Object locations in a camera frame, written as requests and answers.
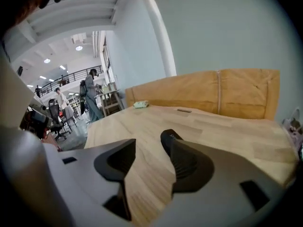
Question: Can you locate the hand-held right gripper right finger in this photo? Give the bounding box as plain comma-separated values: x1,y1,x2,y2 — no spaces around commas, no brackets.
151,140,296,227

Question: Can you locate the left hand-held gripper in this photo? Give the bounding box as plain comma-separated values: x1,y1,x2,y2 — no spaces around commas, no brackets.
20,102,53,139

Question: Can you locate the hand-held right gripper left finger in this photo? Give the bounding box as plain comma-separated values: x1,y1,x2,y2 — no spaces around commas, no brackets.
44,138,143,227

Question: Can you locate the black zippered case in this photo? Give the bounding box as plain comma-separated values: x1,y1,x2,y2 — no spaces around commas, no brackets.
160,129,185,156

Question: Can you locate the black office chair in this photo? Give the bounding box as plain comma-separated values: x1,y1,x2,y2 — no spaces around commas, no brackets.
48,98,71,141

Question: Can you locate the grey office chair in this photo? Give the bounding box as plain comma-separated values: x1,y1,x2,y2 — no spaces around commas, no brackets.
62,104,78,128

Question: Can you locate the black balcony railing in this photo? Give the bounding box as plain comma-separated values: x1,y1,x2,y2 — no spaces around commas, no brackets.
35,65,103,98

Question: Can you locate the white printed plastic bag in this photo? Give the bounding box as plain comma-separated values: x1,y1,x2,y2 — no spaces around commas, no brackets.
282,106,303,138

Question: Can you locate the wooden rack table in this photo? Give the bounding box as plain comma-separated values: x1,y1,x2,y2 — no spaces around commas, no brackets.
95,82,125,117

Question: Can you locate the green wet wipes packet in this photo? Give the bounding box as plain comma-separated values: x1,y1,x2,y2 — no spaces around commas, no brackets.
133,100,150,109

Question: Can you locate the white round pipe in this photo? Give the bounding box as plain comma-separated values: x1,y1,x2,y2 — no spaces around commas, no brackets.
141,0,178,78

